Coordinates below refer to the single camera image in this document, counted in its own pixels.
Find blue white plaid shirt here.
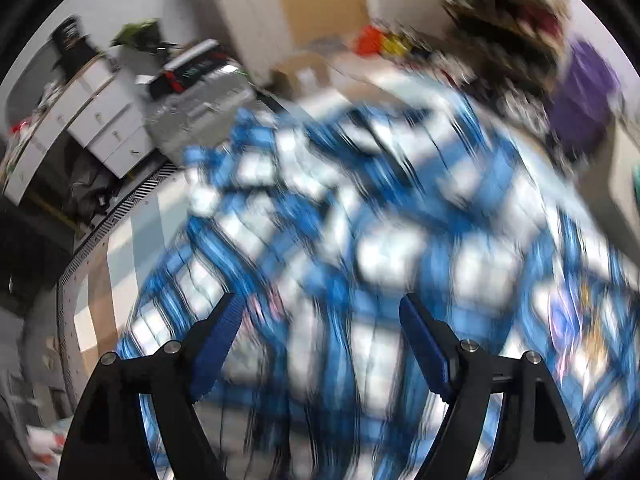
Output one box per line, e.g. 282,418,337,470
117,98,639,479

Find checkered bed sheet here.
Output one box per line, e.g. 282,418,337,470
56,162,188,406

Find black bag under desk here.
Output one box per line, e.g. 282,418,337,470
63,150,122,224

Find white drawer desk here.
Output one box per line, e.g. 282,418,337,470
2,54,154,205

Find purple bag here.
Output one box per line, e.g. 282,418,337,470
548,40,620,160

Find silver flat suitcase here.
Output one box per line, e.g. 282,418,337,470
144,63,262,167

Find black red box on suitcase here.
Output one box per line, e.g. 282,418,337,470
146,39,231,101

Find black gift bag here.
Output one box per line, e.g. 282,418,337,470
50,15,99,81

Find small cardboard box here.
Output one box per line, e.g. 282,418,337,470
272,52,331,101

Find dark flower bouquet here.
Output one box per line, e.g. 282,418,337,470
111,18,177,54

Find wooden shoe rack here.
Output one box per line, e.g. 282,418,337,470
442,0,570,93

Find orange plastic bag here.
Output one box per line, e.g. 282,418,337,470
352,25,385,56

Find white upright suitcase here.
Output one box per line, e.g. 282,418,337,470
198,0,294,87

